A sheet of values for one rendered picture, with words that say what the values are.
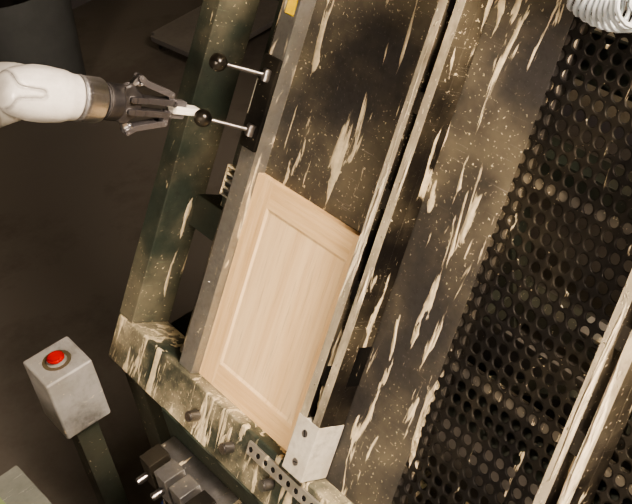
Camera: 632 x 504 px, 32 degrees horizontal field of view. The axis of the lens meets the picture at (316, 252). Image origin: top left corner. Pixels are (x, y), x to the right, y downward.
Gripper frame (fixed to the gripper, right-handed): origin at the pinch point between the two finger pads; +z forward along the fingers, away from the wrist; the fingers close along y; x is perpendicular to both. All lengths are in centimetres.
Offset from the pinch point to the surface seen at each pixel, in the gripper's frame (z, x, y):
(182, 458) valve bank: 12, 18, 76
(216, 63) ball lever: 0.2, 6.1, -12.0
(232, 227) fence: 11.6, 12.0, 21.3
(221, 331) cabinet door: 13.7, 15.8, 44.6
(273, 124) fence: 13.9, 12.5, -2.5
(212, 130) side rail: 18.3, -11.5, 7.5
